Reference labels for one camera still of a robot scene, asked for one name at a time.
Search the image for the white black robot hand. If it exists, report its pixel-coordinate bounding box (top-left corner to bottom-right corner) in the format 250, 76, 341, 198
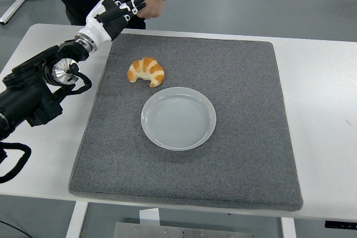
75, 0, 147, 51

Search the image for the golden croissant bread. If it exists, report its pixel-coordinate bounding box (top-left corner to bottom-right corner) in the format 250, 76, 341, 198
127, 56, 165, 88

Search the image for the round grey plate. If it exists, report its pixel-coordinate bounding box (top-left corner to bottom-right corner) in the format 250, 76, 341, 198
141, 86, 218, 152

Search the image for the person's hand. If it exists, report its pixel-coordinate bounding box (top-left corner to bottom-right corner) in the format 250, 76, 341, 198
138, 0, 165, 20

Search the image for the grey felt mat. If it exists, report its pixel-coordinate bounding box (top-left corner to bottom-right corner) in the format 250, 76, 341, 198
68, 33, 305, 212

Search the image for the white table leg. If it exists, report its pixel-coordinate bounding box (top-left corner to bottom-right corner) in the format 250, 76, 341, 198
65, 201, 89, 238
280, 217, 297, 238

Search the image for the white table column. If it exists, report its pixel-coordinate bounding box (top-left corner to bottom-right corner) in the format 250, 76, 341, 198
138, 207, 160, 226

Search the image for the black table control box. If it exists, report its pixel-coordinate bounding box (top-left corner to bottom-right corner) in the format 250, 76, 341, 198
325, 220, 357, 229

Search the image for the black floor cable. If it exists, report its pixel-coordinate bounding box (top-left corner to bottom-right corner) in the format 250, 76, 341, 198
0, 220, 22, 238

